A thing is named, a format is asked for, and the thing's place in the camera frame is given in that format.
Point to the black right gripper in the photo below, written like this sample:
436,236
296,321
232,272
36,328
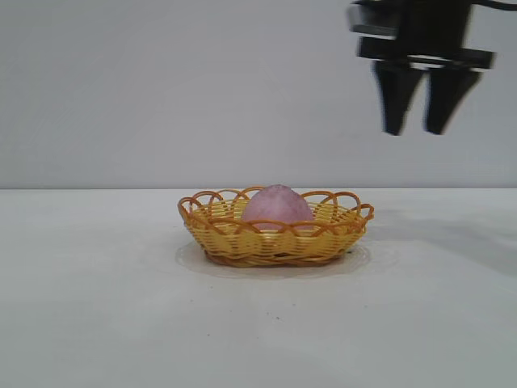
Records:
434,28

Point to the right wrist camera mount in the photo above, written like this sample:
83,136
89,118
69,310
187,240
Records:
373,20

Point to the yellow orange woven basket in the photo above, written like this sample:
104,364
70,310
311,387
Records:
274,244

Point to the pink peach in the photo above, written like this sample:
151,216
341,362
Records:
278,206

